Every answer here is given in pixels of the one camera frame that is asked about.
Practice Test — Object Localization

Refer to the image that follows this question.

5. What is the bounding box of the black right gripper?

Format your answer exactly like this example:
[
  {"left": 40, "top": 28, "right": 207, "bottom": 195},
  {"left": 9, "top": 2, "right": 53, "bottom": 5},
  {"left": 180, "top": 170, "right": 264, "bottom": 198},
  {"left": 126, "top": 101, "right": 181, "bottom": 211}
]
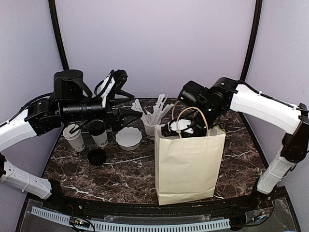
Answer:
[{"left": 181, "top": 103, "right": 222, "bottom": 158}]

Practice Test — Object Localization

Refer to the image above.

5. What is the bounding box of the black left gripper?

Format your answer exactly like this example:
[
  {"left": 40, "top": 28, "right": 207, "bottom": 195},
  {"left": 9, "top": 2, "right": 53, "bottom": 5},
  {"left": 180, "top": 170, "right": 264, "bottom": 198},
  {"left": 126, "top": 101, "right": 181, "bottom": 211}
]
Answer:
[{"left": 61, "top": 90, "right": 143, "bottom": 132}]

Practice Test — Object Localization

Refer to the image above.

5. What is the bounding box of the white paper coffee cup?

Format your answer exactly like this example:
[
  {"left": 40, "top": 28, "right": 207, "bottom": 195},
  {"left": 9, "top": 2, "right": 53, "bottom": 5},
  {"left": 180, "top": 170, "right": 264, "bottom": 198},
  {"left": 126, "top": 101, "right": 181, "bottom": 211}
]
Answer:
[{"left": 90, "top": 131, "right": 108, "bottom": 147}]

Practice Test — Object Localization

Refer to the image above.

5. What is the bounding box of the brown paper takeout bag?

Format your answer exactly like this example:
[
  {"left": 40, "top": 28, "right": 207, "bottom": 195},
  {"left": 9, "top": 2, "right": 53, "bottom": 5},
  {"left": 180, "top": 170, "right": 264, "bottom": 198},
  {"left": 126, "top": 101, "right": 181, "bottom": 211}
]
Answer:
[{"left": 154, "top": 113, "right": 225, "bottom": 205}]

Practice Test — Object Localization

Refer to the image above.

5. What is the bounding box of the black coffee cup lid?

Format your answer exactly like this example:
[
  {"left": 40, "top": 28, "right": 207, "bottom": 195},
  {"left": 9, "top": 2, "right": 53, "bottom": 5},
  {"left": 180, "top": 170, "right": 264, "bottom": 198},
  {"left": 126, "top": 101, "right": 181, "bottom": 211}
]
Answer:
[{"left": 88, "top": 121, "right": 106, "bottom": 136}]

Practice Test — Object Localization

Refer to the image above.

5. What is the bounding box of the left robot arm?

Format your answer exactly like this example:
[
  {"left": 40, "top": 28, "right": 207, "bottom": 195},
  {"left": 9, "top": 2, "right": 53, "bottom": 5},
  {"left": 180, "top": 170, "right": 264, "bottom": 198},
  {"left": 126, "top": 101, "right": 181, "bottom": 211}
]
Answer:
[{"left": 0, "top": 98, "right": 142, "bottom": 211}]

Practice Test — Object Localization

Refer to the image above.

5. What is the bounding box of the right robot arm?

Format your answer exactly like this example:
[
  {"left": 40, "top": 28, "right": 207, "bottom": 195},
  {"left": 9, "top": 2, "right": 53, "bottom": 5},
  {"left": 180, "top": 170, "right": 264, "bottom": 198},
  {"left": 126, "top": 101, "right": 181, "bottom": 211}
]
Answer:
[{"left": 160, "top": 77, "right": 309, "bottom": 210}]

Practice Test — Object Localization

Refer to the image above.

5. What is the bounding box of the white scalloped bowl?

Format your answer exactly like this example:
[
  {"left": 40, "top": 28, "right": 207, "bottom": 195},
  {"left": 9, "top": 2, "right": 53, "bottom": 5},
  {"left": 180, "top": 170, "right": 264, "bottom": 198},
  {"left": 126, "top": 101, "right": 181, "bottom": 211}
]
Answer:
[{"left": 115, "top": 127, "right": 143, "bottom": 151}]

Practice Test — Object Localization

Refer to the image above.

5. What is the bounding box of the white paper cup with straws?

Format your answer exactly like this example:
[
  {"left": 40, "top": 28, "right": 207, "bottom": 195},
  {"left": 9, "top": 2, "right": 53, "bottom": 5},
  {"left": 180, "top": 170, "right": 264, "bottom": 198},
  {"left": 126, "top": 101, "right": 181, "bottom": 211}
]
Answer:
[{"left": 144, "top": 124, "right": 155, "bottom": 140}]

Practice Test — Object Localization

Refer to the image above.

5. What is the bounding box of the wrapped white straw bundle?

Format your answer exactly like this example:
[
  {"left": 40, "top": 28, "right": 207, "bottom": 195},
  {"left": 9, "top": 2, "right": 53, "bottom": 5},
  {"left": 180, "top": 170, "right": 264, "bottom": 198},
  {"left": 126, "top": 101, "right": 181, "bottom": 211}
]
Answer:
[{"left": 131, "top": 94, "right": 174, "bottom": 126}]

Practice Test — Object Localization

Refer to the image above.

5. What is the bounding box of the stack of black lids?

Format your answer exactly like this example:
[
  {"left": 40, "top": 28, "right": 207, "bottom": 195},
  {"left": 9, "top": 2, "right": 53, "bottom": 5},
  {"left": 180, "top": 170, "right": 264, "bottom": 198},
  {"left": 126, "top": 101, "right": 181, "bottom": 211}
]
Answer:
[{"left": 87, "top": 149, "right": 107, "bottom": 166}]

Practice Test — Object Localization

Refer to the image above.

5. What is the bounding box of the stack of white paper cups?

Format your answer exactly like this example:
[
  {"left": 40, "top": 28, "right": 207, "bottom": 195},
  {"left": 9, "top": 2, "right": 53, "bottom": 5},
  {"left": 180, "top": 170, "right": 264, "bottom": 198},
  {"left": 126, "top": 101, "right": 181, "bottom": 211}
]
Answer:
[{"left": 62, "top": 124, "right": 84, "bottom": 152}]

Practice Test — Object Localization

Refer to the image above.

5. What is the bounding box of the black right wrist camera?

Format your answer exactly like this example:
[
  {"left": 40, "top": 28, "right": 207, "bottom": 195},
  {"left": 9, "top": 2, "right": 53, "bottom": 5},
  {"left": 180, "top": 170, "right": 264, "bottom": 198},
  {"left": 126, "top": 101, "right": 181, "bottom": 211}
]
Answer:
[{"left": 178, "top": 81, "right": 209, "bottom": 107}]

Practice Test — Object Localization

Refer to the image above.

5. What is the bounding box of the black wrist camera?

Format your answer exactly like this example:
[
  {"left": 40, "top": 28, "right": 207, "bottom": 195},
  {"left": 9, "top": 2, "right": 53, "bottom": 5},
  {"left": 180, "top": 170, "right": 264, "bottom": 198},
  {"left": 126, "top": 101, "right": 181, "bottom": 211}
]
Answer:
[
  {"left": 178, "top": 81, "right": 209, "bottom": 107},
  {"left": 53, "top": 70, "right": 92, "bottom": 101}
]

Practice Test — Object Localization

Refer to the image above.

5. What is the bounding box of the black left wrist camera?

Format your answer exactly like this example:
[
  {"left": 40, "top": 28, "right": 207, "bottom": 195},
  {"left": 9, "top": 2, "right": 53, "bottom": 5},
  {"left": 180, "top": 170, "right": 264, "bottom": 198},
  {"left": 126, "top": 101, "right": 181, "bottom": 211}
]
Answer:
[{"left": 53, "top": 70, "right": 92, "bottom": 101}]

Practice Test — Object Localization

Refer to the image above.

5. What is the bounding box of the white slotted cable duct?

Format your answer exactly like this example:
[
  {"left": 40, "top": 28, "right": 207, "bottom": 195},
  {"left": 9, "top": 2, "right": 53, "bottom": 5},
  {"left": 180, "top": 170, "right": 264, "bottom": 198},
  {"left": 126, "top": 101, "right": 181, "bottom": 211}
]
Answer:
[{"left": 31, "top": 205, "right": 230, "bottom": 232}]

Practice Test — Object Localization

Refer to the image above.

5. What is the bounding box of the black left frame post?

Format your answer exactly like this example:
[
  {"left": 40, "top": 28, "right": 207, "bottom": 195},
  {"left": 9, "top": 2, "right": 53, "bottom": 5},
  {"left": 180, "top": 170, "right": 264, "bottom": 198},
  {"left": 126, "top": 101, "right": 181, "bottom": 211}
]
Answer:
[{"left": 48, "top": 0, "right": 70, "bottom": 70}]

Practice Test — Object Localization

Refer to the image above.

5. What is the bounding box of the black frame post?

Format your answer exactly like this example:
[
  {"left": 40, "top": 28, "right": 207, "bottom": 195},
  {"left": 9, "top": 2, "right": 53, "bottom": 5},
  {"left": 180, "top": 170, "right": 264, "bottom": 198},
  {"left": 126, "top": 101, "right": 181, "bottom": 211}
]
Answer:
[
  {"left": 239, "top": 0, "right": 263, "bottom": 81},
  {"left": 48, "top": 0, "right": 70, "bottom": 70}
]

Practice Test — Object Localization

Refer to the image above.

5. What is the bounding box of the black right frame post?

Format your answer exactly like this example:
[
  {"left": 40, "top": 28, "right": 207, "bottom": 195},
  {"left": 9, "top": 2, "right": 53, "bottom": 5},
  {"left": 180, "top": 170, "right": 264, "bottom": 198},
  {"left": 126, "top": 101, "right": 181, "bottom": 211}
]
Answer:
[{"left": 239, "top": 0, "right": 263, "bottom": 81}]

